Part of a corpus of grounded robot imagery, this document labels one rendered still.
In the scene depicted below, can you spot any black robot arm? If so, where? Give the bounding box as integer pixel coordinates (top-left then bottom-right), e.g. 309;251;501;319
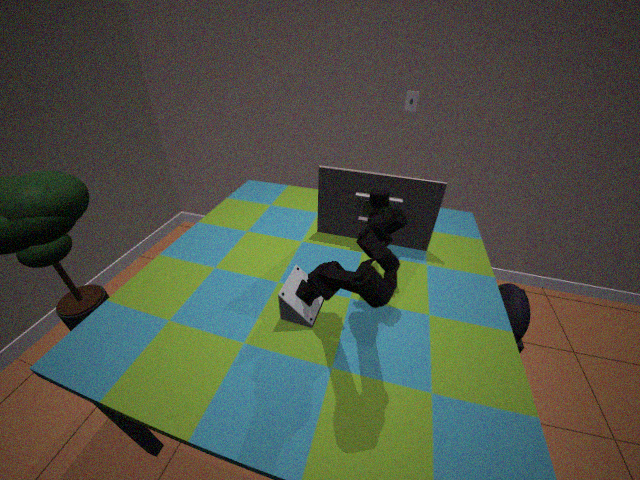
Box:
295;207;408;307

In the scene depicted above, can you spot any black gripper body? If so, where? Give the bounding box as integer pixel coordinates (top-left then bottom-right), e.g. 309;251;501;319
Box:
368;189;389;223

